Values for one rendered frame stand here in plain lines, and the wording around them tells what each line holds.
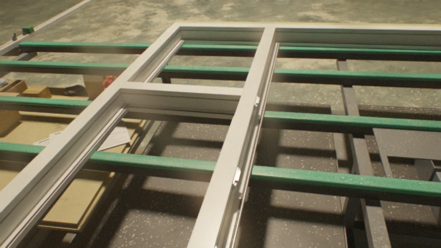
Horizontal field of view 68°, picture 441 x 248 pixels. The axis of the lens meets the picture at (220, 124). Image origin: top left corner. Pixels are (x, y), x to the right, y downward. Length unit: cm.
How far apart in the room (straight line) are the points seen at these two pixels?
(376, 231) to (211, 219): 34
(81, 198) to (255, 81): 66
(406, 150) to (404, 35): 65
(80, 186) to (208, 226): 68
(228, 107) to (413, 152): 49
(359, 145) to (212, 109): 42
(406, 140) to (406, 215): 27
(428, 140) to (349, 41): 61
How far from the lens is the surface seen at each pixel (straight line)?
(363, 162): 90
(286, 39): 143
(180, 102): 98
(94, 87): 164
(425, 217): 116
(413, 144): 95
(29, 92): 177
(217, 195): 63
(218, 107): 95
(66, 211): 113
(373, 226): 76
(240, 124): 80
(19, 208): 79
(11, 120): 166
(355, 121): 97
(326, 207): 109
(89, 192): 116
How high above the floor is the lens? 140
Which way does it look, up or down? 35 degrees down
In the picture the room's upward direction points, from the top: 5 degrees counter-clockwise
